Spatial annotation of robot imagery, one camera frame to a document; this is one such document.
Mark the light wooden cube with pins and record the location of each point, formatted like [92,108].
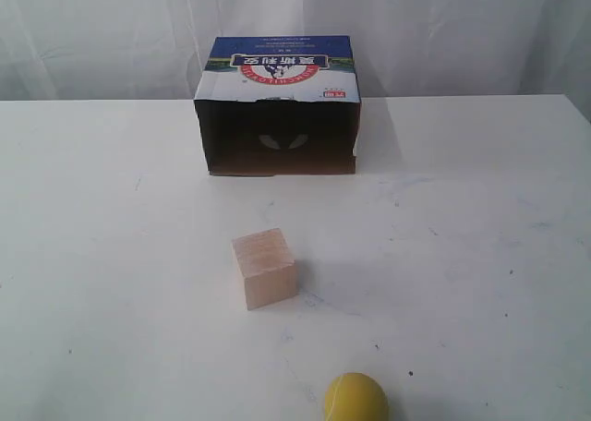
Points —
[267,268]

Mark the blue white cardboard box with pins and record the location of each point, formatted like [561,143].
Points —
[279,105]

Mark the yellow tennis ball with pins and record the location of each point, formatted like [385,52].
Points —
[356,397]

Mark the white backdrop curtain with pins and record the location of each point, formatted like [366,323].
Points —
[86,49]

